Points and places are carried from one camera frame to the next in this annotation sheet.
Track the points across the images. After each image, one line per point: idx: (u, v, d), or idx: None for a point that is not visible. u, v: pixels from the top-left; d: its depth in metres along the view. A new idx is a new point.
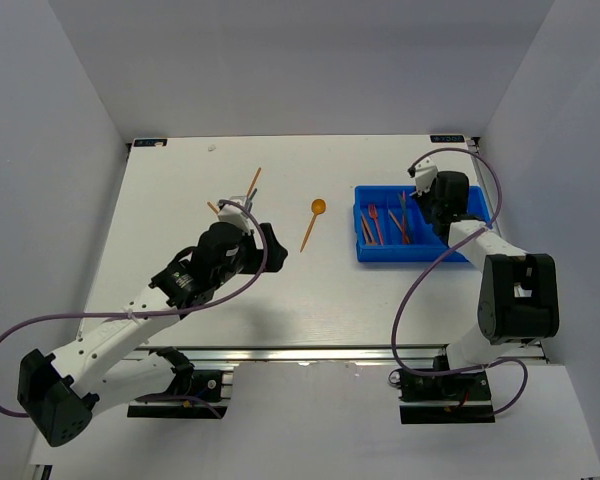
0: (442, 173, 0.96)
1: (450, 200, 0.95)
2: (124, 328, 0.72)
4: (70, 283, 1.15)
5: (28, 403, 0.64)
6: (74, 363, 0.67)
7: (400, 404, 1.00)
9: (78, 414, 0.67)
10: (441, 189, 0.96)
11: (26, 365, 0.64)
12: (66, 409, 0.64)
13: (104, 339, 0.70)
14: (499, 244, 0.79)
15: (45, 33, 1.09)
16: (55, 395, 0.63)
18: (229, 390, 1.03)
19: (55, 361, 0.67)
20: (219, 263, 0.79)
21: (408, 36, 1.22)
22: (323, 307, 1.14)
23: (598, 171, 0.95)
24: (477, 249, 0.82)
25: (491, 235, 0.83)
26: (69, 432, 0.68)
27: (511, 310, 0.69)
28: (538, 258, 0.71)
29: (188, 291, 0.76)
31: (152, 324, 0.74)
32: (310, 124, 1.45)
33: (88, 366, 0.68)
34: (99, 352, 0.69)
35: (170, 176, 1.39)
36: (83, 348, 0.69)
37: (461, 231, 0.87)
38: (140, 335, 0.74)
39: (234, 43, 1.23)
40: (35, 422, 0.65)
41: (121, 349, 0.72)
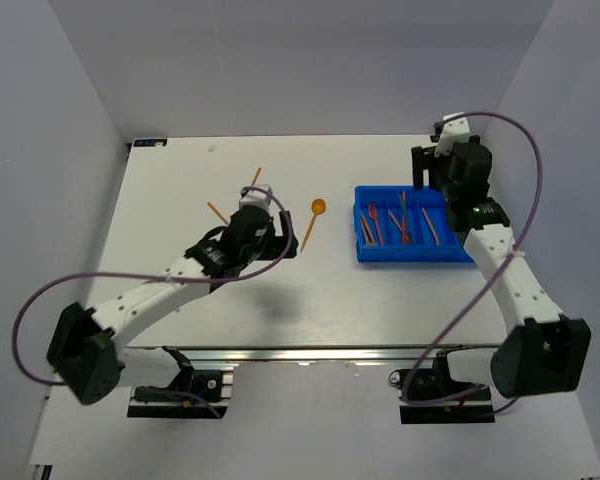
0: (465, 153, 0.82)
1: (469, 187, 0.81)
2: (162, 290, 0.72)
4: (70, 283, 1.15)
5: (61, 356, 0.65)
6: (113, 316, 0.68)
7: (401, 405, 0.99)
9: (108, 374, 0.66)
10: (461, 171, 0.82)
11: (66, 316, 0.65)
12: (104, 360, 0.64)
13: (144, 297, 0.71)
14: (531, 292, 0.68)
15: (45, 32, 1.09)
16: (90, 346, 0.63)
18: (229, 390, 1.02)
19: (96, 313, 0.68)
20: (248, 242, 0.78)
21: (408, 36, 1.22)
22: (323, 307, 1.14)
23: (598, 170, 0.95)
24: (502, 290, 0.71)
25: (521, 271, 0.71)
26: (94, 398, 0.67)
27: (534, 380, 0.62)
28: (572, 326, 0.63)
29: (218, 264, 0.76)
31: (186, 289, 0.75)
32: (310, 124, 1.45)
33: (128, 321, 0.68)
34: (139, 308, 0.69)
35: (170, 176, 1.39)
36: (123, 304, 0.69)
37: (485, 249, 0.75)
38: (174, 299, 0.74)
39: (234, 44, 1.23)
40: (66, 378, 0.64)
41: (155, 311, 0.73)
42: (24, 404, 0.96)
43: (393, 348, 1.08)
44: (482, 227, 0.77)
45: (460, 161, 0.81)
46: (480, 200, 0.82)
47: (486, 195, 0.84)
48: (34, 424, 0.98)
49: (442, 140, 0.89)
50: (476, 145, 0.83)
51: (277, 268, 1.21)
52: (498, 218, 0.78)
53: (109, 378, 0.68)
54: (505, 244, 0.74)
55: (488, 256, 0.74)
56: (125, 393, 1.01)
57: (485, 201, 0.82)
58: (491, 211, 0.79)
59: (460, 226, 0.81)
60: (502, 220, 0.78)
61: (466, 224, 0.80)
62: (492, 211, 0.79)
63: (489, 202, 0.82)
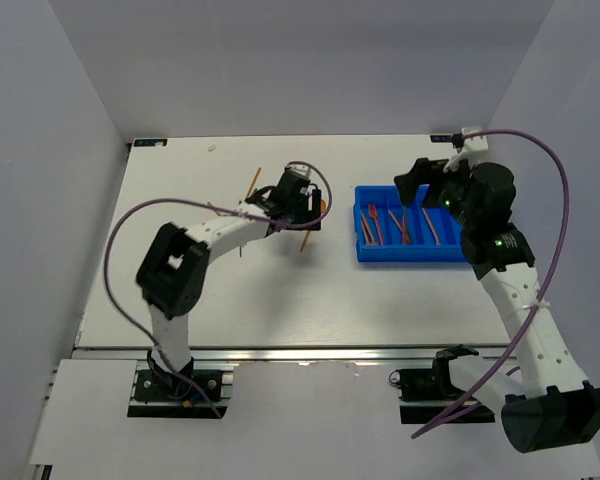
0: (487, 178, 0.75)
1: (489, 215, 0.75)
2: (236, 221, 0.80)
4: (70, 283, 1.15)
5: (154, 270, 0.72)
6: (203, 234, 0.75)
7: (400, 404, 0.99)
9: (195, 290, 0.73)
10: (481, 196, 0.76)
11: (166, 230, 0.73)
12: (197, 272, 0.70)
13: (225, 223, 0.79)
14: (555, 356, 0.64)
15: (45, 32, 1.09)
16: (188, 258, 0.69)
18: (229, 389, 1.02)
19: (189, 232, 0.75)
20: (295, 197, 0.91)
21: (408, 36, 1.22)
22: (323, 307, 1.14)
23: (598, 170, 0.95)
24: (525, 349, 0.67)
25: (545, 327, 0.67)
26: (181, 312, 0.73)
27: (544, 440, 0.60)
28: (596, 399, 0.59)
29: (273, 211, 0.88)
31: (253, 226, 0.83)
32: (310, 123, 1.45)
33: (214, 241, 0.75)
34: (223, 231, 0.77)
35: (170, 176, 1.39)
36: (208, 227, 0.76)
37: (506, 294, 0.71)
38: (242, 234, 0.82)
39: (235, 43, 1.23)
40: (155, 288, 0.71)
41: (229, 241, 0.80)
42: (24, 404, 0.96)
43: (393, 348, 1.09)
44: (505, 267, 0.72)
45: (480, 187, 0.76)
46: (500, 228, 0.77)
47: (507, 223, 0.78)
48: (33, 425, 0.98)
49: (459, 155, 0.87)
50: (496, 166, 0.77)
51: (277, 268, 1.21)
52: (522, 254, 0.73)
53: (194, 296, 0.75)
54: (530, 290, 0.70)
55: (508, 303, 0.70)
56: (125, 392, 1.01)
57: (506, 231, 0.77)
58: (514, 243, 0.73)
59: (479, 258, 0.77)
60: (523, 255, 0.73)
61: (486, 257, 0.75)
62: (514, 243, 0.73)
63: (511, 232, 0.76)
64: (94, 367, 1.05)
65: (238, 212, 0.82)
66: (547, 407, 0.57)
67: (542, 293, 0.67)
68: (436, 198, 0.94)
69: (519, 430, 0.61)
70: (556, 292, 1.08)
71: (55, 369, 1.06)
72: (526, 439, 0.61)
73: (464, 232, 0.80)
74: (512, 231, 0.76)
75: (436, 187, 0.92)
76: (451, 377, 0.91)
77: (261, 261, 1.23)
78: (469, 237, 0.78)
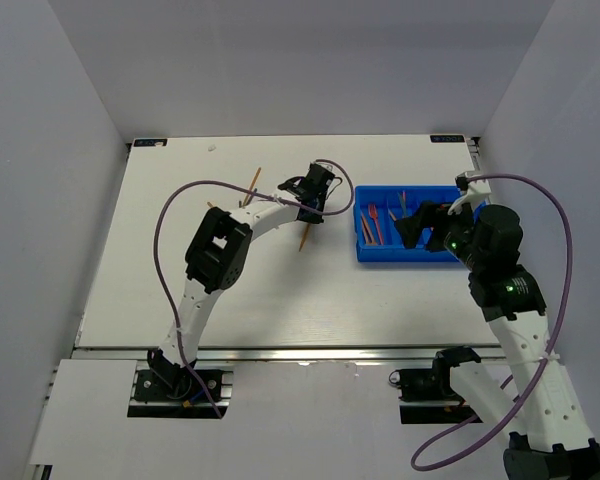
0: (492, 218, 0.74)
1: (497, 257, 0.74)
2: (271, 207, 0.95)
4: (71, 284, 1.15)
5: (202, 247, 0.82)
6: (246, 217, 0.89)
7: (400, 404, 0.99)
9: (238, 265, 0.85)
10: (488, 238, 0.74)
11: (214, 213, 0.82)
12: (243, 248, 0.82)
13: (261, 208, 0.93)
14: (562, 411, 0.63)
15: (45, 32, 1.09)
16: (235, 238, 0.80)
18: (229, 389, 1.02)
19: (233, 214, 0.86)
20: (321, 187, 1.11)
21: (408, 36, 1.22)
22: (323, 307, 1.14)
23: (598, 171, 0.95)
24: (531, 402, 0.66)
25: (553, 380, 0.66)
26: (225, 285, 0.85)
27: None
28: None
29: (304, 195, 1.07)
31: (284, 210, 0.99)
32: (310, 124, 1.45)
33: (254, 221, 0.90)
34: (261, 215, 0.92)
35: (171, 177, 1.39)
36: (249, 210, 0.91)
37: (516, 345, 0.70)
38: (272, 220, 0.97)
39: (234, 44, 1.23)
40: (206, 263, 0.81)
41: (262, 225, 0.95)
42: (24, 404, 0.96)
43: (393, 348, 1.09)
44: (515, 315, 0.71)
45: (485, 229, 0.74)
46: (508, 270, 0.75)
47: (515, 263, 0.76)
48: (33, 425, 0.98)
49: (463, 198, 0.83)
50: (501, 206, 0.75)
51: (278, 269, 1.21)
52: (534, 296, 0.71)
53: (236, 270, 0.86)
54: (540, 342, 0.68)
55: (516, 353, 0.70)
56: (125, 392, 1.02)
57: (515, 273, 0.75)
58: (523, 287, 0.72)
59: (488, 303, 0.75)
60: (534, 299, 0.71)
61: (497, 301, 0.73)
62: (523, 286, 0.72)
63: (520, 274, 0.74)
64: (95, 367, 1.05)
65: (273, 197, 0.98)
66: (553, 464, 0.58)
67: (551, 347, 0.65)
68: (440, 239, 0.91)
69: (521, 473, 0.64)
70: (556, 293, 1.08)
71: (55, 369, 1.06)
72: None
73: (473, 275, 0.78)
74: (522, 273, 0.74)
75: (440, 228, 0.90)
76: (452, 384, 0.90)
77: (261, 261, 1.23)
78: (478, 281, 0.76)
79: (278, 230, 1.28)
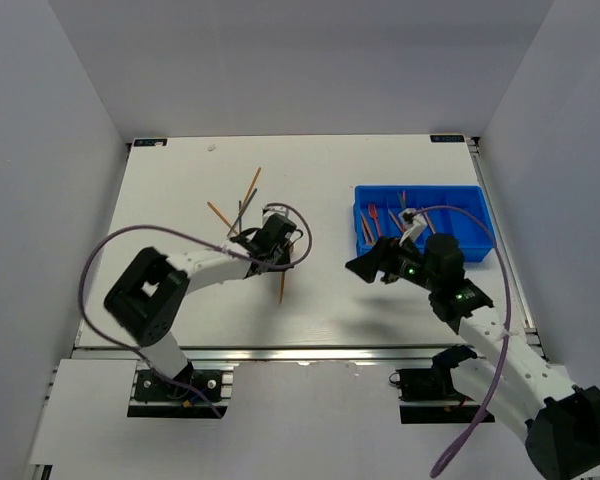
0: (436, 247, 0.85)
1: (448, 278, 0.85)
2: (220, 256, 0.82)
4: (70, 284, 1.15)
5: (127, 292, 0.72)
6: (184, 264, 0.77)
7: (400, 404, 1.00)
9: (166, 319, 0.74)
10: (436, 264, 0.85)
11: (147, 253, 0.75)
12: (174, 298, 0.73)
13: (207, 256, 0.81)
14: (539, 370, 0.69)
15: (45, 32, 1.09)
16: (167, 284, 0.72)
18: (229, 389, 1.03)
19: (171, 259, 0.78)
20: (279, 239, 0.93)
21: (408, 35, 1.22)
22: (323, 307, 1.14)
23: (598, 171, 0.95)
24: (511, 375, 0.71)
25: (521, 350, 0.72)
26: (147, 340, 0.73)
27: (572, 462, 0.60)
28: (590, 396, 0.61)
29: (257, 251, 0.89)
31: (235, 262, 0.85)
32: (311, 124, 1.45)
33: (193, 272, 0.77)
34: (203, 264, 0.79)
35: (171, 176, 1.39)
36: (191, 257, 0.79)
37: (480, 334, 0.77)
38: (220, 270, 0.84)
39: (234, 43, 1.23)
40: (127, 311, 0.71)
41: (208, 276, 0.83)
42: (24, 404, 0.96)
43: (393, 348, 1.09)
44: (472, 314, 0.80)
45: (432, 255, 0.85)
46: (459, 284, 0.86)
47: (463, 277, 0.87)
48: (34, 425, 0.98)
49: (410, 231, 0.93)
50: (439, 234, 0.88)
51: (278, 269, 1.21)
52: (483, 301, 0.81)
53: (164, 325, 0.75)
54: (498, 326, 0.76)
55: (484, 342, 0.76)
56: (125, 392, 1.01)
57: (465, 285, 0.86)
58: (474, 294, 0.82)
59: (451, 316, 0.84)
60: (485, 300, 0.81)
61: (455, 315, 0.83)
62: (474, 293, 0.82)
63: (468, 284, 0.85)
64: (95, 367, 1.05)
65: (223, 246, 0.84)
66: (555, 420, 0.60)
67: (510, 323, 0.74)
68: (394, 271, 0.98)
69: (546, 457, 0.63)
70: (556, 292, 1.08)
71: (55, 369, 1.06)
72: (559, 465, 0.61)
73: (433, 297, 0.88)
74: (472, 287, 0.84)
75: (391, 262, 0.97)
76: (455, 385, 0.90)
77: None
78: (438, 301, 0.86)
79: None
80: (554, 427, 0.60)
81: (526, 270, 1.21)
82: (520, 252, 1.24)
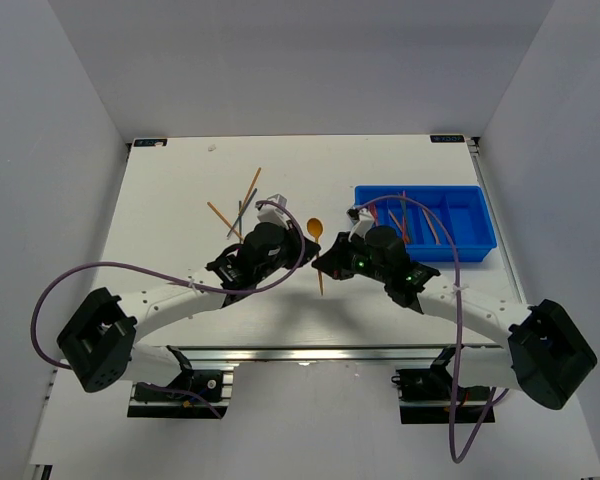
0: (377, 240, 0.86)
1: (397, 264, 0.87)
2: (183, 293, 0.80)
4: (71, 283, 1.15)
5: (76, 335, 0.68)
6: (138, 306, 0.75)
7: (401, 404, 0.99)
9: (117, 367, 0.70)
10: (382, 255, 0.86)
11: (96, 297, 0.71)
12: (125, 346, 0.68)
13: (166, 296, 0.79)
14: (497, 306, 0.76)
15: (45, 32, 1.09)
16: (112, 332, 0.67)
18: (229, 390, 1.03)
19: (121, 301, 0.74)
20: (261, 261, 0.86)
21: (408, 35, 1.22)
22: (323, 307, 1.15)
23: (597, 171, 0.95)
24: (474, 319, 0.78)
25: (475, 296, 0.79)
26: (95, 386, 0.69)
27: (559, 376, 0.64)
28: (549, 311, 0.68)
29: (233, 282, 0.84)
31: (205, 296, 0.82)
32: (310, 124, 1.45)
33: (150, 315, 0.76)
34: (160, 304, 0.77)
35: (171, 177, 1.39)
36: (147, 298, 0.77)
37: (437, 299, 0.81)
38: (191, 304, 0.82)
39: (235, 44, 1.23)
40: (77, 355, 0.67)
41: (179, 309, 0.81)
42: (25, 405, 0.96)
43: (392, 348, 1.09)
44: (424, 288, 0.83)
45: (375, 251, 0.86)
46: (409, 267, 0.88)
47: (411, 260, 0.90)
48: (34, 425, 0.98)
49: (359, 224, 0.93)
50: (374, 229, 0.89)
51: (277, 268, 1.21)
52: (430, 272, 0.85)
53: (116, 371, 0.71)
54: (449, 286, 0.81)
55: (443, 305, 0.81)
56: (125, 392, 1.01)
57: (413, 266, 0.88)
58: (422, 272, 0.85)
59: (409, 300, 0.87)
60: (433, 273, 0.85)
61: (414, 297, 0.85)
62: (423, 271, 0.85)
63: (417, 264, 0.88)
64: None
65: (190, 279, 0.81)
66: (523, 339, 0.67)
67: (457, 279, 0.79)
68: (348, 267, 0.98)
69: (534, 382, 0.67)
70: (557, 293, 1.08)
71: (55, 369, 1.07)
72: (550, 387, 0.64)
73: (388, 288, 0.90)
74: (418, 264, 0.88)
75: (343, 257, 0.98)
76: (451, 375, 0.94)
77: None
78: (395, 289, 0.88)
79: None
80: (526, 344, 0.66)
81: (526, 269, 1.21)
82: (520, 252, 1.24)
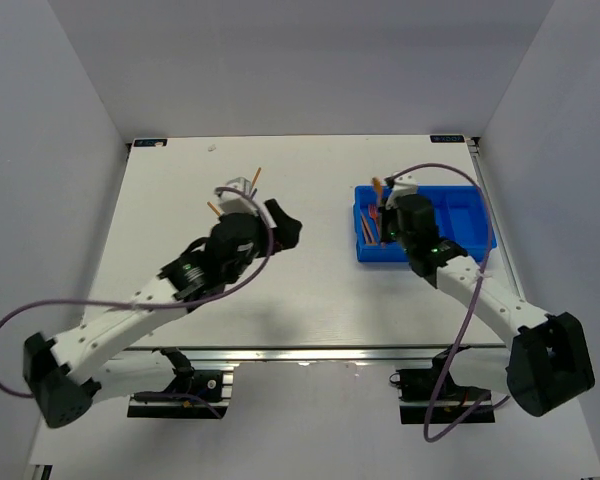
0: (409, 205, 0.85)
1: (422, 233, 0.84)
2: (127, 319, 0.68)
4: (72, 283, 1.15)
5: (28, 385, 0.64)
6: (74, 350, 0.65)
7: (400, 404, 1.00)
9: (78, 404, 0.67)
10: (409, 219, 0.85)
11: (30, 346, 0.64)
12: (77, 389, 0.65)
13: (106, 329, 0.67)
14: (513, 303, 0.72)
15: (45, 32, 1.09)
16: (49, 381, 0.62)
18: (229, 390, 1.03)
19: (57, 345, 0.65)
20: (230, 258, 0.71)
21: (408, 35, 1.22)
22: (323, 307, 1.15)
23: (597, 171, 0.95)
24: (487, 310, 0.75)
25: (496, 289, 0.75)
26: (61, 423, 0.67)
27: (553, 390, 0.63)
28: (565, 324, 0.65)
29: (192, 288, 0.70)
31: (155, 315, 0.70)
32: (310, 124, 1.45)
33: (88, 355, 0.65)
34: (99, 341, 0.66)
35: (171, 177, 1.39)
36: (84, 336, 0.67)
37: (456, 280, 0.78)
38: (145, 325, 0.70)
39: (234, 43, 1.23)
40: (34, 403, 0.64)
41: (127, 337, 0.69)
42: (25, 404, 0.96)
43: (392, 348, 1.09)
44: (447, 264, 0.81)
45: (405, 215, 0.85)
46: (436, 242, 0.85)
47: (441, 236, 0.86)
48: (35, 424, 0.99)
49: (392, 193, 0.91)
50: (411, 194, 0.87)
51: (278, 268, 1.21)
52: (456, 251, 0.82)
53: (80, 407, 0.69)
54: (473, 269, 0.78)
55: (459, 287, 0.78)
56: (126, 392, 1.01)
57: (441, 241, 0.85)
58: (449, 249, 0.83)
59: (426, 272, 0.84)
60: (459, 253, 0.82)
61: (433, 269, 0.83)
62: (449, 248, 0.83)
63: (446, 241, 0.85)
64: None
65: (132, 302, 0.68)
66: (529, 343, 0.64)
67: (483, 265, 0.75)
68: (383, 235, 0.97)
69: (523, 388, 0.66)
70: (557, 293, 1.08)
71: None
72: (537, 396, 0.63)
73: (409, 256, 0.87)
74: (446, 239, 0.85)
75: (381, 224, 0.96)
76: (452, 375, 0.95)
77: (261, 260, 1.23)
78: (415, 258, 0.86)
79: None
80: (531, 350, 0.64)
81: (526, 269, 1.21)
82: (520, 252, 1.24)
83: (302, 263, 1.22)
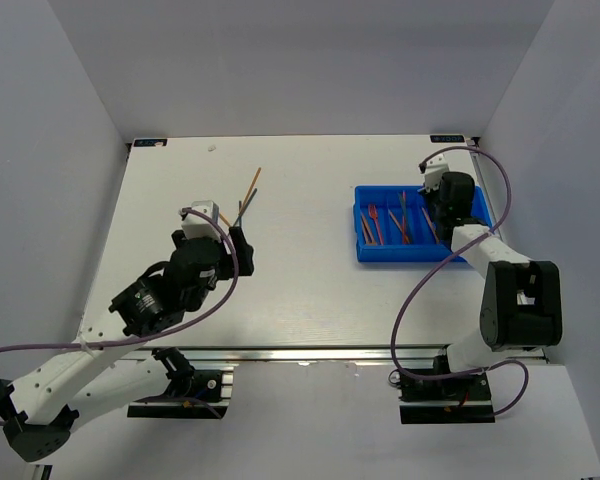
0: (449, 176, 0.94)
1: (455, 204, 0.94)
2: (76, 361, 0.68)
4: (71, 283, 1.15)
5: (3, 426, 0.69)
6: (30, 397, 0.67)
7: (400, 404, 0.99)
9: (52, 438, 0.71)
10: (446, 191, 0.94)
11: None
12: (40, 431, 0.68)
13: (59, 372, 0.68)
14: (502, 250, 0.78)
15: (44, 31, 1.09)
16: (10, 427, 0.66)
18: (229, 390, 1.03)
19: (15, 392, 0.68)
20: (190, 284, 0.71)
21: (408, 35, 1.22)
22: (323, 307, 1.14)
23: (597, 170, 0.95)
24: (481, 256, 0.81)
25: (494, 243, 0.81)
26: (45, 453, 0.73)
27: (513, 320, 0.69)
28: (542, 270, 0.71)
29: (147, 315, 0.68)
31: (109, 352, 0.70)
32: (310, 124, 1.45)
33: (42, 400, 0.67)
34: (53, 385, 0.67)
35: (171, 177, 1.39)
36: (39, 381, 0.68)
37: (465, 236, 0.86)
38: (101, 362, 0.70)
39: (234, 43, 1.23)
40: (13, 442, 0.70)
41: (83, 376, 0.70)
42: None
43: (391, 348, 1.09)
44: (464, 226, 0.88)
45: (445, 184, 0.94)
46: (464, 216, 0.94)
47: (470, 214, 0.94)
48: None
49: (426, 176, 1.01)
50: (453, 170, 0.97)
51: (278, 268, 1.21)
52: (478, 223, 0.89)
53: (57, 439, 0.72)
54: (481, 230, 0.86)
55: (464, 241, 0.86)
56: None
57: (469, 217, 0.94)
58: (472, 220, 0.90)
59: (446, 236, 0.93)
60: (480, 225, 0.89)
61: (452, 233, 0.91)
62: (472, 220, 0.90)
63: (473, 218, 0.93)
64: None
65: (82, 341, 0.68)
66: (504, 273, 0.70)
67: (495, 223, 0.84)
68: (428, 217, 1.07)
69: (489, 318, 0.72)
70: None
71: None
72: (496, 321, 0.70)
73: (439, 224, 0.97)
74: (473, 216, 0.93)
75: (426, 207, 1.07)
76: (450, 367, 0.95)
77: (261, 260, 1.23)
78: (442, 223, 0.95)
79: (279, 234, 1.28)
80: (503, 279, 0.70)
81: None
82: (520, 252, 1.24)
83: (302, 263, 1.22)
